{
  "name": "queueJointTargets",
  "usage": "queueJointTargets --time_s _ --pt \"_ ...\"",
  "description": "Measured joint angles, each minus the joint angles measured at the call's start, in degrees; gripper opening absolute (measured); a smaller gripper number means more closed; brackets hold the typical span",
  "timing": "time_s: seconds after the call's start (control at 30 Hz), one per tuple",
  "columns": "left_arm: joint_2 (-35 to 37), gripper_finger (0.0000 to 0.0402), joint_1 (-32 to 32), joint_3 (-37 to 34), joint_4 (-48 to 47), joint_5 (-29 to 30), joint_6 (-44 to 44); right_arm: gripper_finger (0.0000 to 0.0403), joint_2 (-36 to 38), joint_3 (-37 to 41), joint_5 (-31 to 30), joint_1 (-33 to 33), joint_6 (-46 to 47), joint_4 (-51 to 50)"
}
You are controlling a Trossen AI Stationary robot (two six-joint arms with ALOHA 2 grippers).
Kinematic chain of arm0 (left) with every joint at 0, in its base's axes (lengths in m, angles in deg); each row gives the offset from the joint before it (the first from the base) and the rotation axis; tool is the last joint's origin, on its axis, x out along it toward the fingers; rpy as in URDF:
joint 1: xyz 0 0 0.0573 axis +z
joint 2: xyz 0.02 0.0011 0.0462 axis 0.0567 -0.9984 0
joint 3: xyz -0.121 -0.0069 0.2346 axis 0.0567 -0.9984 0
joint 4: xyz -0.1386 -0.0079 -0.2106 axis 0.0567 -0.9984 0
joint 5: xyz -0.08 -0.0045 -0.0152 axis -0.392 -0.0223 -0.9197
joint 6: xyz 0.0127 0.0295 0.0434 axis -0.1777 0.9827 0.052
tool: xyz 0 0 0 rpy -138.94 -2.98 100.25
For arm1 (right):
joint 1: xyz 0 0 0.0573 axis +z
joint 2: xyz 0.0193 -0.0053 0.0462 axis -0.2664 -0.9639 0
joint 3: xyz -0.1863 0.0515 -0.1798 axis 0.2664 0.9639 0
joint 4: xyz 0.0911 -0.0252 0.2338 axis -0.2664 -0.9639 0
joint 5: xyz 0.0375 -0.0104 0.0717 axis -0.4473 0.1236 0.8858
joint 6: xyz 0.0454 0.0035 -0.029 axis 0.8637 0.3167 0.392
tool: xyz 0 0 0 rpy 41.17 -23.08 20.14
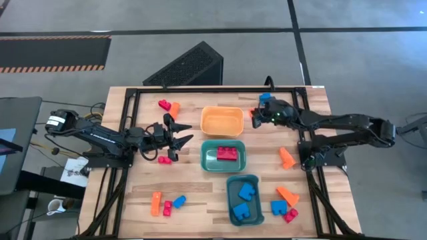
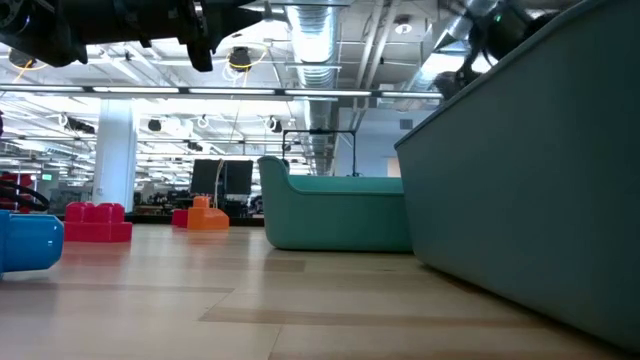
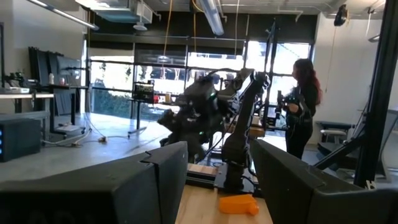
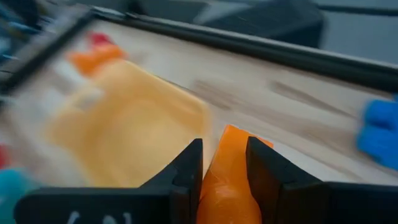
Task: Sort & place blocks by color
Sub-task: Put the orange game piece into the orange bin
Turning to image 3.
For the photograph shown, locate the yellow hanging cord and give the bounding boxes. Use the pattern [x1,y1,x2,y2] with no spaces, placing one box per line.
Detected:
[162,0,174,57]

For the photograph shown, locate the black dotted display panel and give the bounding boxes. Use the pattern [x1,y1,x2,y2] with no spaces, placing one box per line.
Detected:
[132,81,155,103]

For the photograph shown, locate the linear ceiling light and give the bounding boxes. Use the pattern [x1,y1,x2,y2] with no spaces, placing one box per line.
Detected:
[26,0,100,31]

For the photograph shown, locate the white side table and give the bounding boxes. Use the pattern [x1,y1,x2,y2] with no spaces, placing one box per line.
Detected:
[0,86,55,114]

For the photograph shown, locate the black background station frame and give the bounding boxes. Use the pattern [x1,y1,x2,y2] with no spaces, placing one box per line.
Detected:
[262,18,280,131]

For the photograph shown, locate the black standing desk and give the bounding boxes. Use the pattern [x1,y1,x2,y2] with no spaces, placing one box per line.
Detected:
[127,98,187,139]

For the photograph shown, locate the grey mesh office chair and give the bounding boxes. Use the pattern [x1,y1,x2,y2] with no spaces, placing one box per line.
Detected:
[315,119,358,156]

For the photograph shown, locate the ceiling tube light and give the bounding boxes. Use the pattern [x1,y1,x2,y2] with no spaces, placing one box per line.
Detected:
[198,0,224,37]

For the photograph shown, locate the black mesh computer case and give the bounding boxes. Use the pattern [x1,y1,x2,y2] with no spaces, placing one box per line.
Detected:
[0,117,42,163]

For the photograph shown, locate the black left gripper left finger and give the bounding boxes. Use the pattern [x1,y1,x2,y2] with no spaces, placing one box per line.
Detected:
[0,141,189,224]

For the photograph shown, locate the ceiling air unit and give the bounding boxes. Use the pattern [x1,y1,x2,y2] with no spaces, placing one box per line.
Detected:
[74,0,153,24]

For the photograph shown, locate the orange toy block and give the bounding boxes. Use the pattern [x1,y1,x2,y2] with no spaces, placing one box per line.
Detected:
[218,194,260,216]

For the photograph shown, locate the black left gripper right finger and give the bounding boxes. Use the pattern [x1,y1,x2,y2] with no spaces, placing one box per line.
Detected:
[249,138,398,224]

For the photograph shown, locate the person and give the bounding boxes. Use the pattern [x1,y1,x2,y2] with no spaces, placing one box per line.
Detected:
[276,58,323,160]

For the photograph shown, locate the wooden workshop table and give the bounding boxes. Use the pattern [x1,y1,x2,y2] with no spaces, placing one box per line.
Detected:
[226,114,267,139]

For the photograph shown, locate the black ceiling cable reel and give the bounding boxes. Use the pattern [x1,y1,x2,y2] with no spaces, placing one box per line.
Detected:
[333,3,348,27]

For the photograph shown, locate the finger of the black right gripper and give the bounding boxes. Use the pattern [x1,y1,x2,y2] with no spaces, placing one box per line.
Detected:
[157,109,180,133]
[160,135,206,163]

